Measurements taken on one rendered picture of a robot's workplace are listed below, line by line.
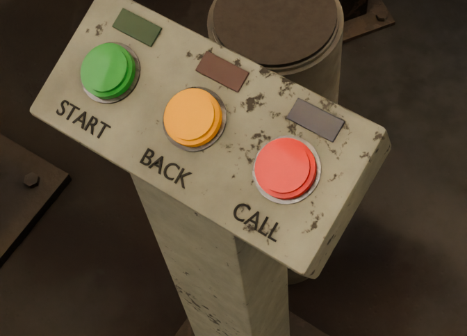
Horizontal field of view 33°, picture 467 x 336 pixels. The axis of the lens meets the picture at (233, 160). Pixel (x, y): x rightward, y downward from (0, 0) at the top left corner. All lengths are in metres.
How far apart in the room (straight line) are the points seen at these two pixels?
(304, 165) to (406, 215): 0.68
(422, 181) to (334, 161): 0.70
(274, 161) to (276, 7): 0.22
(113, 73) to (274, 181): 0.14
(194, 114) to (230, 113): 0.02
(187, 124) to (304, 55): 0.17
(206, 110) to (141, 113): 0.05
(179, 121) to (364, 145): 0.13
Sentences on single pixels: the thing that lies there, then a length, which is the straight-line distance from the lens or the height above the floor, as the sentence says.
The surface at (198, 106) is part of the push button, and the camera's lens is 0.54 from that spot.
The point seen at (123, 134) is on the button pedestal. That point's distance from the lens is 0.56.
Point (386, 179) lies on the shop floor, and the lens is 1.20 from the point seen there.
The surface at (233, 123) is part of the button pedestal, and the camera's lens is 0.54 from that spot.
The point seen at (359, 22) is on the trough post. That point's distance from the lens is 1.35.
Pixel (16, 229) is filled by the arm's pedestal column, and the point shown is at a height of 0.02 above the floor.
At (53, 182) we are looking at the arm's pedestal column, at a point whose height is 0.02.
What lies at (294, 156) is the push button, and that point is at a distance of 0.51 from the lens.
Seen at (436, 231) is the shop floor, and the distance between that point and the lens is 1.18.
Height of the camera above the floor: 1.06
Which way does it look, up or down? 61 degrees down
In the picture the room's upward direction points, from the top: 9 degrees counter-clockwise
